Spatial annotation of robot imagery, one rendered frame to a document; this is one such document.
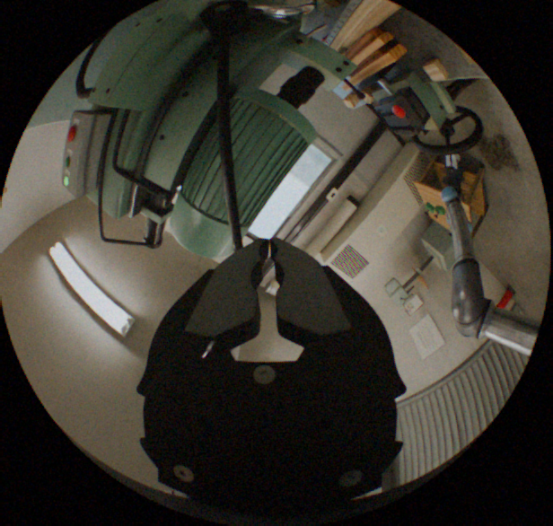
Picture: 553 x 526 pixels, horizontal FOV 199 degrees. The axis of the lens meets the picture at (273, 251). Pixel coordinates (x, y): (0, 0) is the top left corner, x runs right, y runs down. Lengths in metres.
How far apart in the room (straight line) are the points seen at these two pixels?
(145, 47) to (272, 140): 0.23
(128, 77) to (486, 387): 3.21
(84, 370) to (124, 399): 0.36
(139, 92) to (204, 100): 0.10
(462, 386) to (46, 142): 5.36
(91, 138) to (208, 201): 0.28
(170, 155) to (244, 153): 0.13
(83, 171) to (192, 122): 0.23
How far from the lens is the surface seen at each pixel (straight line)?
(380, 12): 0.39
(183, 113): 0.31
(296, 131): 0.26
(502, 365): 3.00
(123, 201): 0.37
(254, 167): 0.24
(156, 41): 0.27
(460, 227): 0.61
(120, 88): 0.26
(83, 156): 0.37
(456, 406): 2.95
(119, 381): 1.45
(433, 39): 0.41
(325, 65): 0.37
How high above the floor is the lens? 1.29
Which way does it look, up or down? 26 degrees up
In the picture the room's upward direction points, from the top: 141 degrees counter-clockwise
